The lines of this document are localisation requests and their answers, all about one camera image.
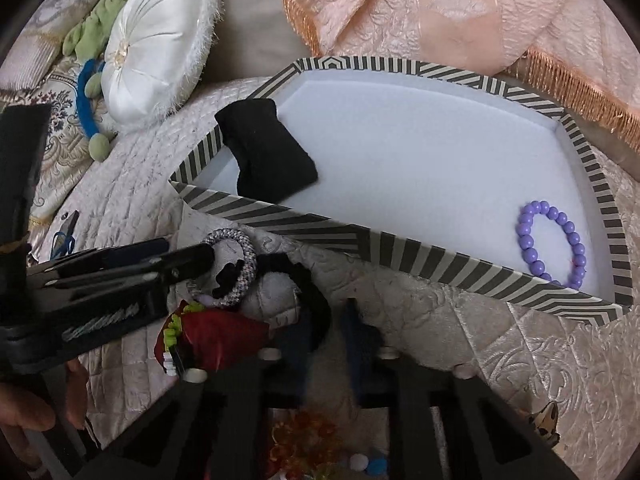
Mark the purple bead bracelet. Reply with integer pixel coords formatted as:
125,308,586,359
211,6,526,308
518,201,587,290

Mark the person's left hand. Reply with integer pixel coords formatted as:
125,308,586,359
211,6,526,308
0,357,90,468

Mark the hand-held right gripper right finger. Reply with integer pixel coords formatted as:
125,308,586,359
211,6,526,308
342,300,586,480

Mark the glossy mixed colour bead bracelet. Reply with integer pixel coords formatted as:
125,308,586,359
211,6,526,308
345,452,391,478

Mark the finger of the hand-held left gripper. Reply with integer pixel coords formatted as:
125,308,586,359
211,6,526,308
49,244,217,306
27,237,172,281

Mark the beige floral patterned cushion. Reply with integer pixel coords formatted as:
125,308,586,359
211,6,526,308
0,57,103,231

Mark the black hair tie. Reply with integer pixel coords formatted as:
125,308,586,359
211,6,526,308
257,255,332,351

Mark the green flower hair clip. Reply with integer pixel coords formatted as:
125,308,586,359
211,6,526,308
164,305,193,348

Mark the white satin round pillow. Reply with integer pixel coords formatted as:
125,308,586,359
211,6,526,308
100,0,223,133

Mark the grey gold patterned cushion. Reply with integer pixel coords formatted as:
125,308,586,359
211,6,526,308
0,0,132,92

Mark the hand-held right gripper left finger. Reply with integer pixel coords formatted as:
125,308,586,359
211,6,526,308
70,332,321,480

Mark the brown butterfly hair clip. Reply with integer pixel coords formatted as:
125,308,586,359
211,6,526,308
525,400,561,448

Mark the striped jewelry box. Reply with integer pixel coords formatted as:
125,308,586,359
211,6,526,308
169,56,632,322

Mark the translucent rainbow bead bracelet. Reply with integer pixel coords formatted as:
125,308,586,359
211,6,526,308
272,412,351,480

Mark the red bow hair clip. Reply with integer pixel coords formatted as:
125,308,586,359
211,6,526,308
154,300,273,376

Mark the black velvet pouch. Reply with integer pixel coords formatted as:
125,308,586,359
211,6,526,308
214,99,319,196

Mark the green and blue plush toy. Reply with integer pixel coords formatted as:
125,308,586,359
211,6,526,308
61,0,133,162

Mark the beige quilted bedspread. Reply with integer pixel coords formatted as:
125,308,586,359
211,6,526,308
30,75,640,480

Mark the peach fringed blanket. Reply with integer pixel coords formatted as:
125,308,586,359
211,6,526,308
282,0,640,153

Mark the grey white braided hair tie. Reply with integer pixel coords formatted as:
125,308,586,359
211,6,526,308
187,228,258,308

